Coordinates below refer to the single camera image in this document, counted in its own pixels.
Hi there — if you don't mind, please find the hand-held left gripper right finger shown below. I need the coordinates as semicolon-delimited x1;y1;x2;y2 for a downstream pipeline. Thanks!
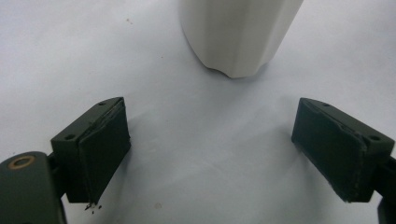
290;97;396;203

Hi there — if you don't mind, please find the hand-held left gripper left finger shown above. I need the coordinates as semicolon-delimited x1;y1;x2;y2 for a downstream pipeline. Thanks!
50;96;132;205

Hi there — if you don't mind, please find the cream pump bottle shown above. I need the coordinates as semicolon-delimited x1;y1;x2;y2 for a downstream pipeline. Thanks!
178;0;304;79

